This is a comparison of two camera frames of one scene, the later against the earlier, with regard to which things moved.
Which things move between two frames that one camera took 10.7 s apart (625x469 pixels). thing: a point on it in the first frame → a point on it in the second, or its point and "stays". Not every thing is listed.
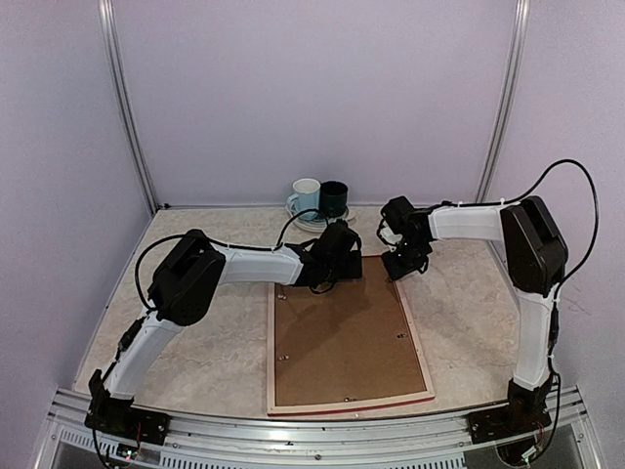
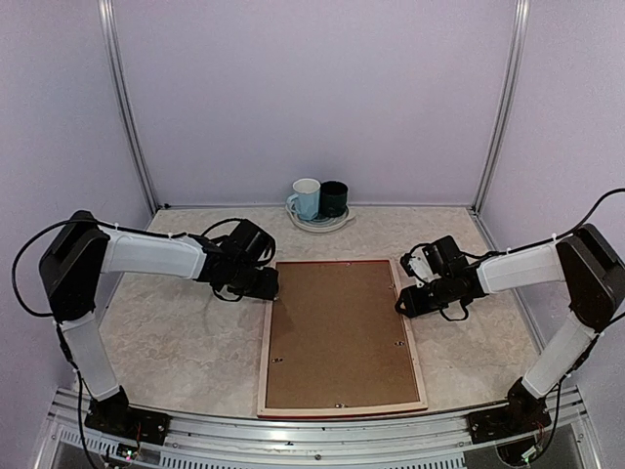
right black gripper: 397,272 → 414,304
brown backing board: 350,341 stays
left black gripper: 355,269 → 269,288
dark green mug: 333,198 stays
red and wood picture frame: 351,346 stays
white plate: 318,225 stays
